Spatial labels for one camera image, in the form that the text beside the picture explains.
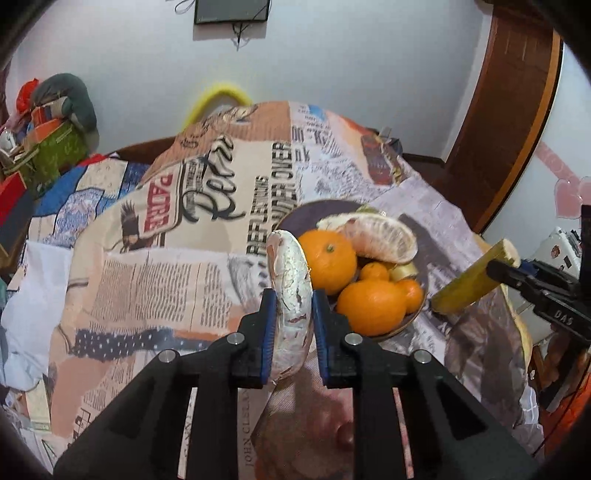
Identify yellow banana piece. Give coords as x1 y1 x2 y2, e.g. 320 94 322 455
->
431 239 521 316
317 204 419 283

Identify peeled pomelo segment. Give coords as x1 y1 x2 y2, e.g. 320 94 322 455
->
339 213 418 264

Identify small mandarin orange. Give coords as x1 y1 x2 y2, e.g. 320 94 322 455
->
359 262 391 281

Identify large orange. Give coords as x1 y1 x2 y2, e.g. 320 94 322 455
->
297 229 358 296
335 280 407 337

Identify white sticker covered case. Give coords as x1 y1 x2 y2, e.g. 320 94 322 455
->
529 227 582 277

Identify brown wooden door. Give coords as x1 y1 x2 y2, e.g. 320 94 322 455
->
443 4 563 233

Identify newspaper print bed cover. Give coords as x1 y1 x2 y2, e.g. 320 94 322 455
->
49 102 531 479

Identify purple round plate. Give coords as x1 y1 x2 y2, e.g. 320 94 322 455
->
277 199 430 341

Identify blue patchwork quilt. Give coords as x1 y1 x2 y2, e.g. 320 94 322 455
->
27 156 148 248

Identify red flat box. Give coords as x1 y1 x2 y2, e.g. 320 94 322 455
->
0 172 27 224

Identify yellow curved pillow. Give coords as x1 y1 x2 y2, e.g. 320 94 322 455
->
181 82 252 129

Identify grey neck pillow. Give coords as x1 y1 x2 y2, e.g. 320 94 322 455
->
31 73 97 133

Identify pink heart wall decal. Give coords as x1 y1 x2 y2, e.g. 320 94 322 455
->
535 141 590 219

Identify black monitor cable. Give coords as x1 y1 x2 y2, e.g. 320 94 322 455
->
230 21 250 51

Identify wall mounted black monitor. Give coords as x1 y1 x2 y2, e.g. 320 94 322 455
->
194 0 270 25

